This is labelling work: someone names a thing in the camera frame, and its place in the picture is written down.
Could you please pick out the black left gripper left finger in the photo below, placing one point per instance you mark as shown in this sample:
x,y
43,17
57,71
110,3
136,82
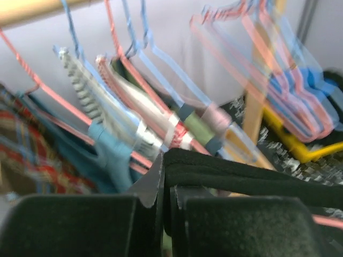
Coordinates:
x,y
146,227

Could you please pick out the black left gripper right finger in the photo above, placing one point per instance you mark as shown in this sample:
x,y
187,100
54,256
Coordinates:
x,y
179,195

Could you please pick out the black garment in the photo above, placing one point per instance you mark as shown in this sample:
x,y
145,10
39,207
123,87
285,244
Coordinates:
x,y
253,211

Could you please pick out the pink wire hanger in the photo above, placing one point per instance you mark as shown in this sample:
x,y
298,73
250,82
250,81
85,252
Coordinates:
x,y
307,120
328,221

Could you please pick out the teal hanging tank top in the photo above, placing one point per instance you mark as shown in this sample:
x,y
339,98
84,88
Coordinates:
x,y
106,163

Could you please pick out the pink hanging garment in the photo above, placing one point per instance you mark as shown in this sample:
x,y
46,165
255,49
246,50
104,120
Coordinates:
x,y
164,122

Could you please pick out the green hanging garment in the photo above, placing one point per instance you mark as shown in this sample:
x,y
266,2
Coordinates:
x,y
203,134

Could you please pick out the wooden clothes rack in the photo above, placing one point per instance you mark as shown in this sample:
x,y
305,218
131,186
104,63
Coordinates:
x,y
244,137

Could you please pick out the striped hanging garment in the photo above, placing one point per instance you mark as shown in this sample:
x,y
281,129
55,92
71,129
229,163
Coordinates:
x,y
102,106

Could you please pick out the yellow plastic bin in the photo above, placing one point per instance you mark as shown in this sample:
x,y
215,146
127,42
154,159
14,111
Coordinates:
x,y
297,148

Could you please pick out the plaid hanging shirt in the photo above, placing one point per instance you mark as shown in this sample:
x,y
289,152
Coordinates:
x,y
30,163

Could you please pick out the empty hangers bunch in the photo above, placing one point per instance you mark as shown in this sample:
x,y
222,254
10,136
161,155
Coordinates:
x,y
273,40

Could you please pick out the dark clothes pile in bin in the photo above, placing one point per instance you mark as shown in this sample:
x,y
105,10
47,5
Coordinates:
x,y
329,82

